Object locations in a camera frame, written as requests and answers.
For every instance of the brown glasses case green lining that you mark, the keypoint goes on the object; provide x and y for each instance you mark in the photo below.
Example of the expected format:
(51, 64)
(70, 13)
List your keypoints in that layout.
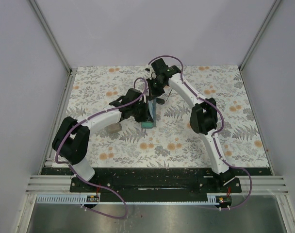
(114, 128)

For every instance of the left aluminium frame post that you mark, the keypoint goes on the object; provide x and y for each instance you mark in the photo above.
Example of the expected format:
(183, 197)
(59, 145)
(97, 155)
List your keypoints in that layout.
(50, 35)

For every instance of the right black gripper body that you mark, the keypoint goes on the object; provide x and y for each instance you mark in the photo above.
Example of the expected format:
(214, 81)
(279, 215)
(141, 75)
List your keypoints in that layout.
(156, 89)

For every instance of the right aluminium frame post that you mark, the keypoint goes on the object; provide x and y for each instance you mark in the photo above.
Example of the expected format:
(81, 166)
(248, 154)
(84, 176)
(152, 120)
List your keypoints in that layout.
(264, 25)

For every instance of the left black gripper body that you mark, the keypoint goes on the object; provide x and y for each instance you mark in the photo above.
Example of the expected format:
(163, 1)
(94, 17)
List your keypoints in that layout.
(141, 115)

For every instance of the aluminium frame post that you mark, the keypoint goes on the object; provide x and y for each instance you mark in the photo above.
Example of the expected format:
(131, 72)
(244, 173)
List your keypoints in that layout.
(264, 25)
(50, 35)

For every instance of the grey-blue glasses case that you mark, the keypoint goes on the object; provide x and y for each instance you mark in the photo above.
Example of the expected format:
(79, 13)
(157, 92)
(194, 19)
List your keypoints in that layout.
(151, 125)

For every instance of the aluminium front rail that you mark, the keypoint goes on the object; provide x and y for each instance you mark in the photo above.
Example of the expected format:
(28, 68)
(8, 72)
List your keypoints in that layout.
(57, 184)

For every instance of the floral table mat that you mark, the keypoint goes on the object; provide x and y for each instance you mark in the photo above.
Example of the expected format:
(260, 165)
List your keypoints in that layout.
(172, 143)

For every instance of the black aviator sunglasses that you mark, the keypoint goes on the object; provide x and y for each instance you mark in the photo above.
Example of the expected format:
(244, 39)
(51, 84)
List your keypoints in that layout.
(162, 101)

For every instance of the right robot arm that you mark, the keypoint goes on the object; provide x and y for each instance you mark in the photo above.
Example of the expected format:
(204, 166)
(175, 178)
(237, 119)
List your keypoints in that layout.
(204, 113)

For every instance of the white slotted cable duct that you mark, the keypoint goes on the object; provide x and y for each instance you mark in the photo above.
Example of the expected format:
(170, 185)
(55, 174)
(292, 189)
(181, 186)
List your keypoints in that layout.
(68, 199)

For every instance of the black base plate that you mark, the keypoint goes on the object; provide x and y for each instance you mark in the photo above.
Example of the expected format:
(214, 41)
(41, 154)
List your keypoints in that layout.
(201, 180)

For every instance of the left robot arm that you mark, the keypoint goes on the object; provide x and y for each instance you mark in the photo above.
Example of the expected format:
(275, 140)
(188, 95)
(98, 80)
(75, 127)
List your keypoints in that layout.
(72, 138)

